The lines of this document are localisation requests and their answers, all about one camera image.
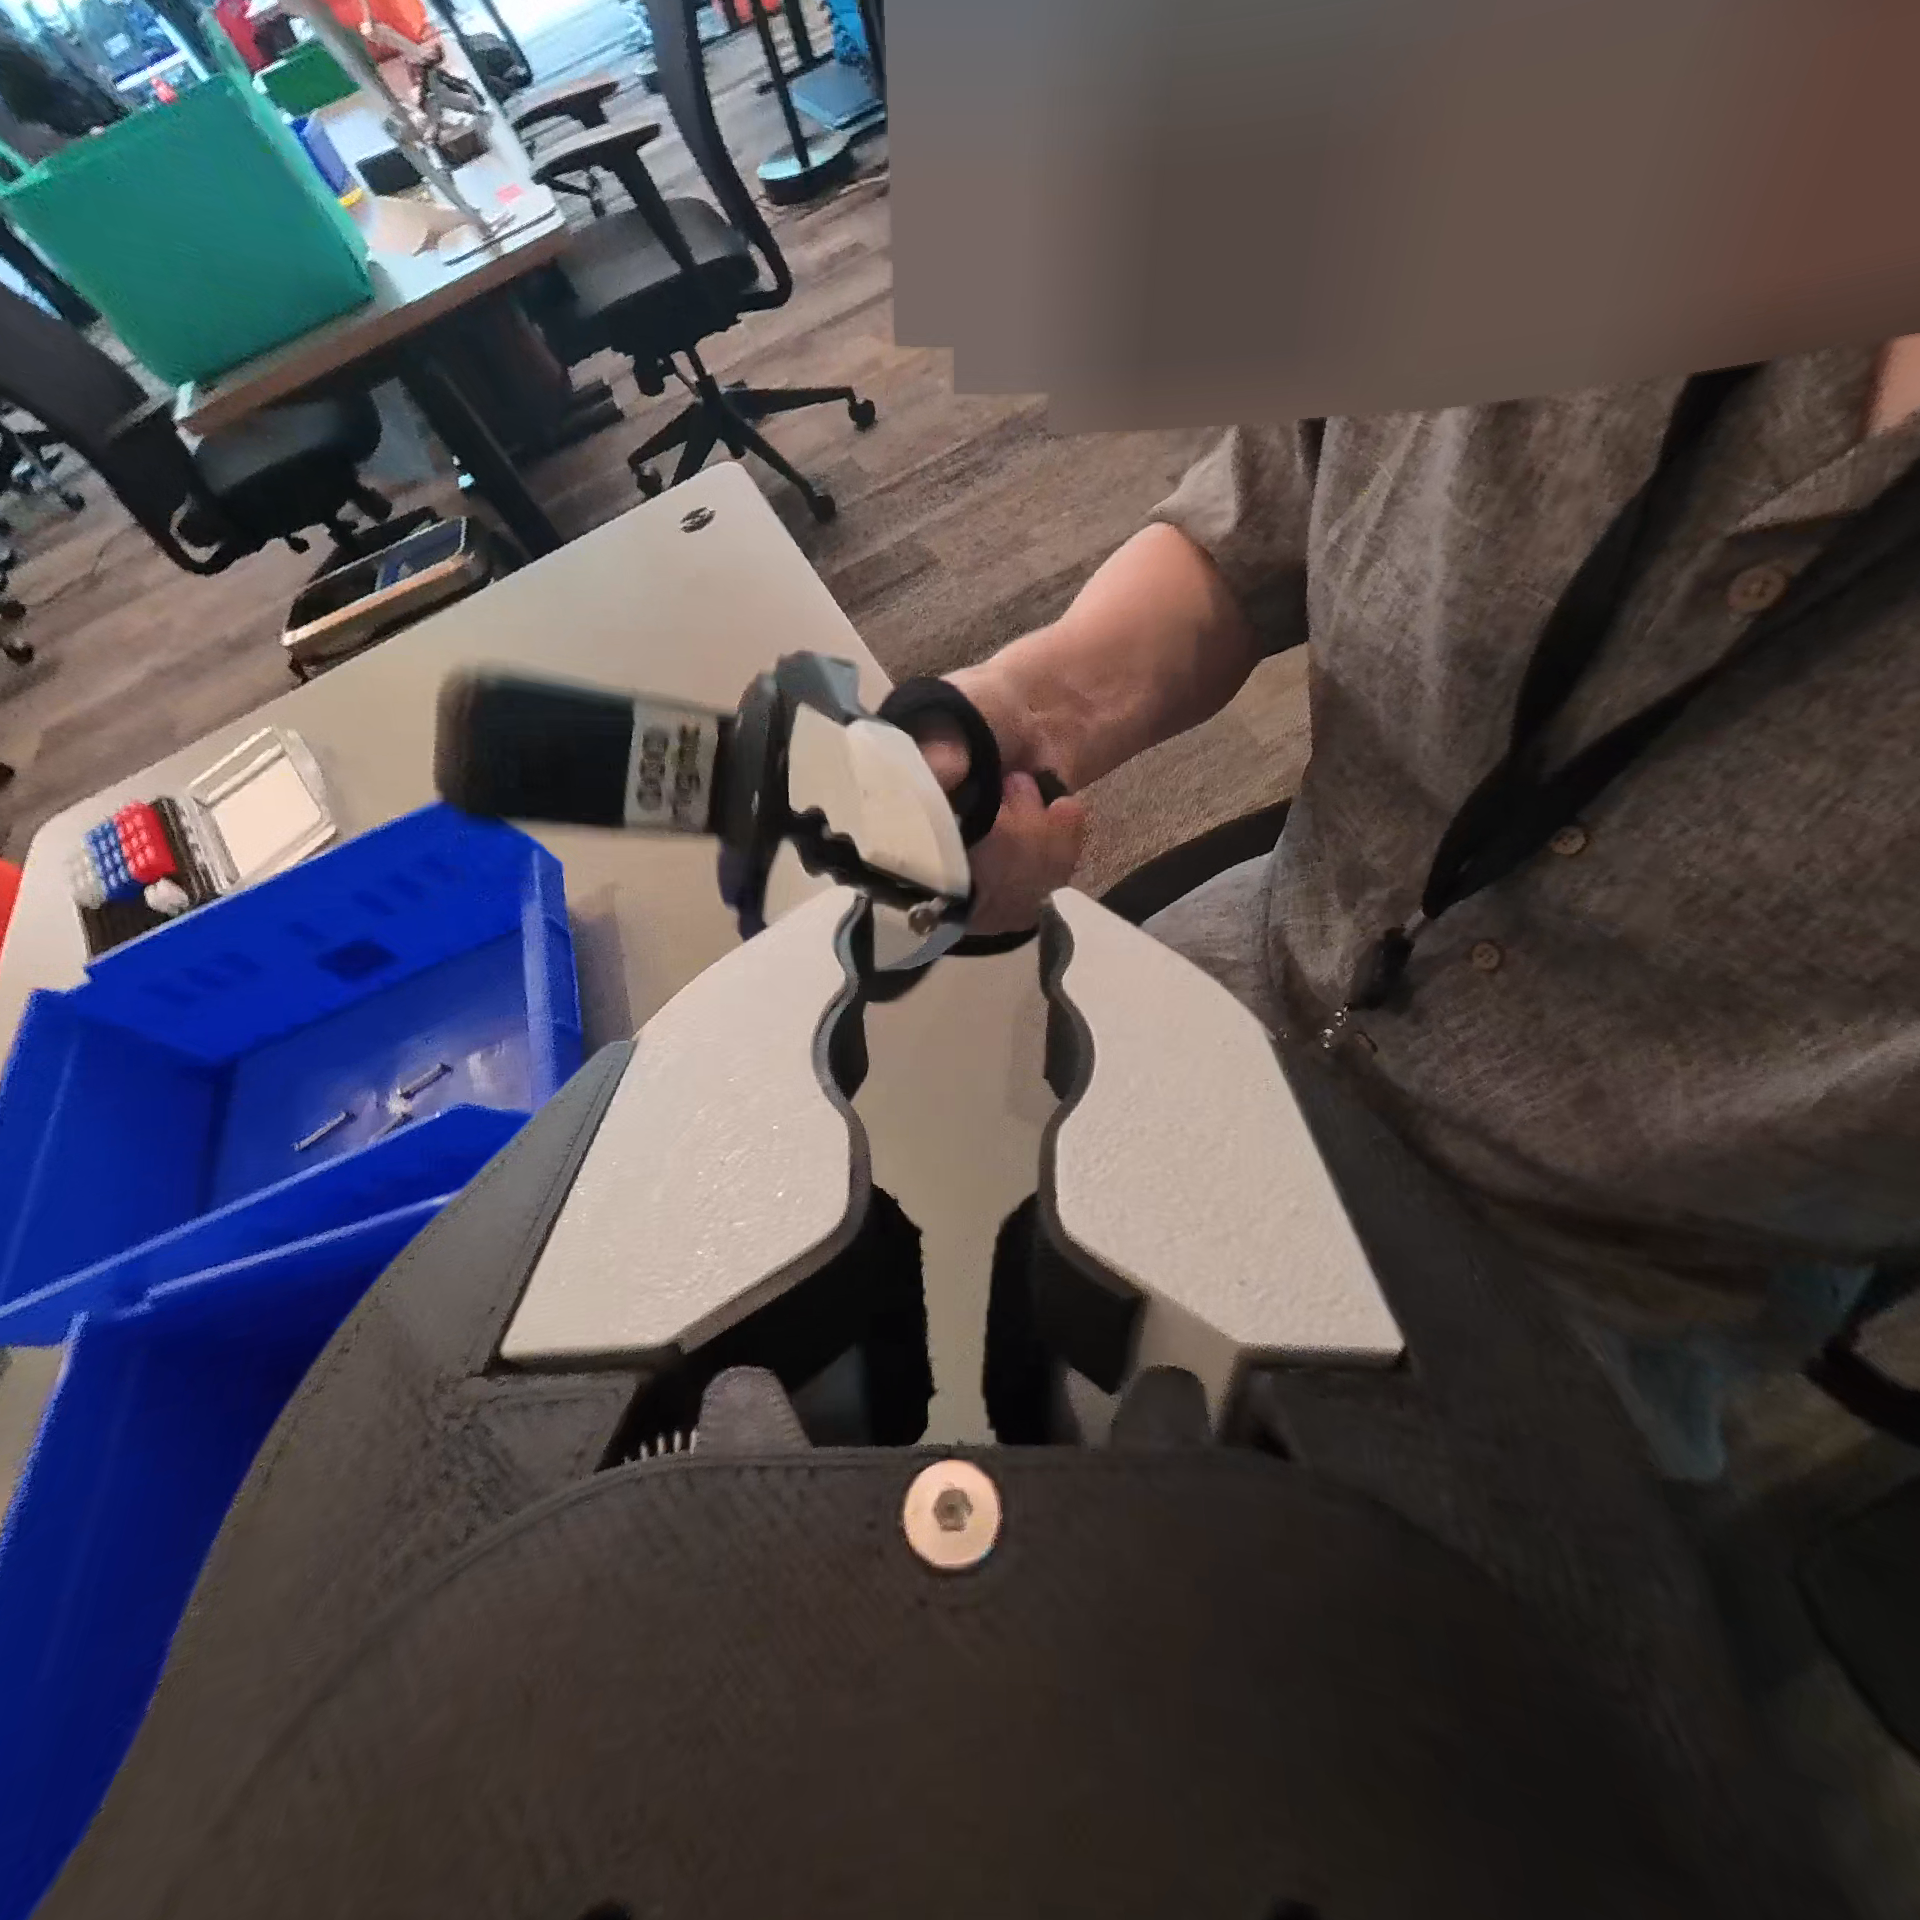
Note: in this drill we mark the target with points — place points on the blue plastic storage bin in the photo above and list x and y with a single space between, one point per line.
149 1021

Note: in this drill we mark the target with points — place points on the black round floor lamp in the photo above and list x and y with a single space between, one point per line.
810 169

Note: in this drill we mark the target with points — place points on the black office chair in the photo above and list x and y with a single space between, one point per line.
675 271
182 452

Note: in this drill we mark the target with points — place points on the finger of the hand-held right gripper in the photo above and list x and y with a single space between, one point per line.
886 811

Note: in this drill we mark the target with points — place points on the wooden desk with black legs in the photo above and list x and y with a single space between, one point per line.
390 323

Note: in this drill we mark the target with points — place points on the person's right hand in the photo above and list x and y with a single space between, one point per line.
1035 841

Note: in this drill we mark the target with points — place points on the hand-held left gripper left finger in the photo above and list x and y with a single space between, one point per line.
704 1172

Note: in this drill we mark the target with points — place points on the grey mesh chair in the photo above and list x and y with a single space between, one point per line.
1200 857

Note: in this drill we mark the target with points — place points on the blue storage bin with divider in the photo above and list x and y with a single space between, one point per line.
90 1500

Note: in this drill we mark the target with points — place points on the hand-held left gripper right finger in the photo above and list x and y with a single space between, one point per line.
1215 1172

